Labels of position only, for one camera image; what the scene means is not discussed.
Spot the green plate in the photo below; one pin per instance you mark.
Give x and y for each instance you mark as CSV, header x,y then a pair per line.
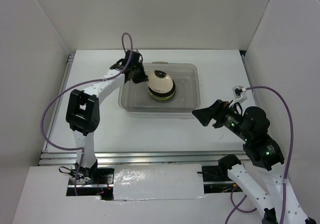
x,y
162,99

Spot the clear plastic bin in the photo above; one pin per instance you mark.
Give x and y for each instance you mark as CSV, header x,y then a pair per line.
x,y
136,97

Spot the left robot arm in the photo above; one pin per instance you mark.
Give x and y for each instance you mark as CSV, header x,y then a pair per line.
x,y
83,113

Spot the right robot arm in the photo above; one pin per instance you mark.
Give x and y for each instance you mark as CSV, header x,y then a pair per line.
x,y
277,204

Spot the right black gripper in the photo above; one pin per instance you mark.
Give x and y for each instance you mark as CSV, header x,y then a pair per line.
x,y
218,108

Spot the white taped sheet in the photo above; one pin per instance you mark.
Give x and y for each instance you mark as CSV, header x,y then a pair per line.
x,y
158,182

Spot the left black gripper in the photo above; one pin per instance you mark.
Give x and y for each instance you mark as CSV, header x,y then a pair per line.
x,y
142,77

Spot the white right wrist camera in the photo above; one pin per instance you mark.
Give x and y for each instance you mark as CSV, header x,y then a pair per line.
x,y
240,95

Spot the cream plate black patch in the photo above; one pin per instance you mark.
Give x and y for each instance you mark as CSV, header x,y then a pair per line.
x,y
160,82

